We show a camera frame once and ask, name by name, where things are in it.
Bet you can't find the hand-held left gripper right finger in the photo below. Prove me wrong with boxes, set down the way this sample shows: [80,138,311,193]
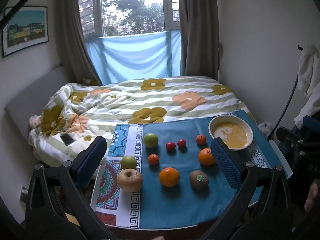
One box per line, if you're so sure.
[197,137,295,240]

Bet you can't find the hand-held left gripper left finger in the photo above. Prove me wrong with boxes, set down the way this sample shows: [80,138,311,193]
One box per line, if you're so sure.
[25,136,118,240]

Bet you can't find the large orange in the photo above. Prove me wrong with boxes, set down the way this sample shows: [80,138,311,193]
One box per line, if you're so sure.
[198,148,216,166]
[159,167,180,187]

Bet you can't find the kiwi with green sticker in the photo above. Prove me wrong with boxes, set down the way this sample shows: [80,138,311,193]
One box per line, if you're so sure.
[189,170,210,189]

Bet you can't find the cream bowl with yellow inside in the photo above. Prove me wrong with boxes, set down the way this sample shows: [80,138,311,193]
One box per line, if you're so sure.
[208,115,254,151]

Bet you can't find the green apple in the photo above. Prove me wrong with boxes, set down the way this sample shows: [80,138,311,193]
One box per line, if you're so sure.
[143,133,159,148]
[121,155,138,170]

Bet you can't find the wrinkled brown apple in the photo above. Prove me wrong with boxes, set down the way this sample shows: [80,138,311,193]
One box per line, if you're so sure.
[117,169,144,192]

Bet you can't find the person's right hand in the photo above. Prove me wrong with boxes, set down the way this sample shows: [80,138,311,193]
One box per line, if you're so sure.
[304,181,320,212]

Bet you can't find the black smartphone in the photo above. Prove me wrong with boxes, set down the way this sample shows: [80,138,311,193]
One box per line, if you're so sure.
[60,133,75,146]

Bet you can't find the white plastic bag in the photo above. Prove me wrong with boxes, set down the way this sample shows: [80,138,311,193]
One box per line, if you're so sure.
[259,121,275,137]

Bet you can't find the mandala patterned cloth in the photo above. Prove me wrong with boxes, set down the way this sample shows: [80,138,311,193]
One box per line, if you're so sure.
[95,123,144,229]

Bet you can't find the blue cloth with triangle band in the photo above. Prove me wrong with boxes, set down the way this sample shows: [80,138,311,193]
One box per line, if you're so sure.
[139,110,270,230]

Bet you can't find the white hanging garment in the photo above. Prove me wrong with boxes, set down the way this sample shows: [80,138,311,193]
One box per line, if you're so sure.
[294,45,320,128]

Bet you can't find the floral striped blanket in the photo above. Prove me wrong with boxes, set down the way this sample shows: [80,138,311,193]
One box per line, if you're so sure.
[29,76,258,160]

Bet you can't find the grey padded headboard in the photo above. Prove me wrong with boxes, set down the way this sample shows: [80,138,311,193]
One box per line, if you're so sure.
[4,66,75,145]

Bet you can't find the light blue window cloth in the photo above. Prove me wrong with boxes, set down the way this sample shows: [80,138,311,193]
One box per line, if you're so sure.
[86,29,182,84]

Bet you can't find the grey-brown curtain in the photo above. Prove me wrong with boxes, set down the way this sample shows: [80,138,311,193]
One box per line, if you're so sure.
[177,0,220,80]
[54,0,103,85]

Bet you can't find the window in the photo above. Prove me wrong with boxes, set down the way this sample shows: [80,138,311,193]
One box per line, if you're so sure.
[77,0,182,37]

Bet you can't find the black cable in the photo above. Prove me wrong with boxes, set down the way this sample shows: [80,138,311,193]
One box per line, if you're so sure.
[271,72,300,140]

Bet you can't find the framed wall picture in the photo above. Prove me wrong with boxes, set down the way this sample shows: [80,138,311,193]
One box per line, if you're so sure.
[2,6,49,58]

